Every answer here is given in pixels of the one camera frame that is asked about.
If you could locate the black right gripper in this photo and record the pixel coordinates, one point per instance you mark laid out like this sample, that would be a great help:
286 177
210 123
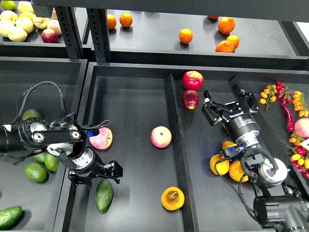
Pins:
242 128

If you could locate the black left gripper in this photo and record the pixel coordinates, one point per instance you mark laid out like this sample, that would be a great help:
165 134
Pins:
89 164

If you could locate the dark green avocado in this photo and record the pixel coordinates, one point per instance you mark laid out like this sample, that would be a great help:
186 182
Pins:
103 196

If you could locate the yellow pear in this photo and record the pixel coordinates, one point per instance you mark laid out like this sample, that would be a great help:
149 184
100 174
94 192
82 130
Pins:
172 198
228 144
221 167
235 171

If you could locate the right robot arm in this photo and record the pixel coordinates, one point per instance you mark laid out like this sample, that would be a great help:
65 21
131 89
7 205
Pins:
263 187

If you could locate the light green avocado lower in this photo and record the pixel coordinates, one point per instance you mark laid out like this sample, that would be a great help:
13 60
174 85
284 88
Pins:
51 162

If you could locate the green avocado middle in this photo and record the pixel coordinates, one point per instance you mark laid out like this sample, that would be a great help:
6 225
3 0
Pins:
40 157

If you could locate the green avocado bottom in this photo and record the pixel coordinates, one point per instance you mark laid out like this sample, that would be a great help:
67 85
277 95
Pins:
35 172

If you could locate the green avocado top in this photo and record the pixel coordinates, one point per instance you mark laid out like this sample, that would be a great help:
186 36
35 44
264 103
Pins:
31 113

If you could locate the pink apple left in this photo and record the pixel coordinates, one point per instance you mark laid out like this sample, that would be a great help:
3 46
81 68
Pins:
103 140

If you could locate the orange cherry tomato bunch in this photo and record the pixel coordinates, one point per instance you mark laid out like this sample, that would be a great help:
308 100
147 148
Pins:
268 96

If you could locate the dark red apple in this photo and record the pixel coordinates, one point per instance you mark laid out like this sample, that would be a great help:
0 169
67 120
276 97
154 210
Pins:
190 99

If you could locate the bright red apple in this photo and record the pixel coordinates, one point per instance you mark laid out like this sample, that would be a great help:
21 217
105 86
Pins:
192 80

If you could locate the red cherry tomato bunch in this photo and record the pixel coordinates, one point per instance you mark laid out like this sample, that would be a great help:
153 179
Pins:
283 92

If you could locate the orange front right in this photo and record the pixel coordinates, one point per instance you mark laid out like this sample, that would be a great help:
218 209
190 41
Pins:
225 47

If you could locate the red chili pepper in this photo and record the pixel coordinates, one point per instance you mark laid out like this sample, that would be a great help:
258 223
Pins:
290 123

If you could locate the small orange right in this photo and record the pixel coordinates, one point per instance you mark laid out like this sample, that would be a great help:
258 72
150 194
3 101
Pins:
234 40

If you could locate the yellow cherry tomato bunch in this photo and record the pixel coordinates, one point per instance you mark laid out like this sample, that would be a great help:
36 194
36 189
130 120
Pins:
299 104

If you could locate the pink apple centre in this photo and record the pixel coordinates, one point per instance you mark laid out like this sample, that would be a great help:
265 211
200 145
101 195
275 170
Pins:
160 137

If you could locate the pink peach right edge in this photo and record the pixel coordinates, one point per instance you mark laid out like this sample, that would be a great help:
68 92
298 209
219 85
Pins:
302 127

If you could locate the black middle tray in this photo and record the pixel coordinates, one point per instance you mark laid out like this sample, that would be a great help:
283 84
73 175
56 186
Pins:
137 99

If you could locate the black tray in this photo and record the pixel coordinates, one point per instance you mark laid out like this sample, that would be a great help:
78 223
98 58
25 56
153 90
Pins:
137 99
51 80

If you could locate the black upper shelf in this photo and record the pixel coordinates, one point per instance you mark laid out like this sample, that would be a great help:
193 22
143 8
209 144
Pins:
270 37

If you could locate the large orange right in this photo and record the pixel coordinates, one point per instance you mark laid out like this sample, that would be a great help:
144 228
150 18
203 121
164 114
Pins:
226 25

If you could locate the orange centre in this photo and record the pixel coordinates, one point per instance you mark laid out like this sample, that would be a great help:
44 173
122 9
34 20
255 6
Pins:
185 36

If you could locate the mixed cherry tomato cluster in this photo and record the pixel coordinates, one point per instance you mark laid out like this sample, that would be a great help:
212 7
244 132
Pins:
299 155

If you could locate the black left tray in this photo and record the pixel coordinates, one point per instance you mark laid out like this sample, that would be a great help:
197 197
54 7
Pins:
51 80

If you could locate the orange left edge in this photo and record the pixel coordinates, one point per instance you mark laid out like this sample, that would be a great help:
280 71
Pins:
111 21

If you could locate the red apple on shelf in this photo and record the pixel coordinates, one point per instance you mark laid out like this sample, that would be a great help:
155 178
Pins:
50 36

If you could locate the pink apple on shelf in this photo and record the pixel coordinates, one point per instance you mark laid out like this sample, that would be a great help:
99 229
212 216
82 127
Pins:
54 25

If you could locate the pile of yellow apples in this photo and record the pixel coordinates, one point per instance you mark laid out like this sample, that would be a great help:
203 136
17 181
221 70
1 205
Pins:
18 24

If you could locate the green lime on shelf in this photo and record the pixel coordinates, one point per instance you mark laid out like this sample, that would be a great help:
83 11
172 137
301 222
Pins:
8 5

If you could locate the black shelf post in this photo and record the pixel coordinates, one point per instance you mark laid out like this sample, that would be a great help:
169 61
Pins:
98 24

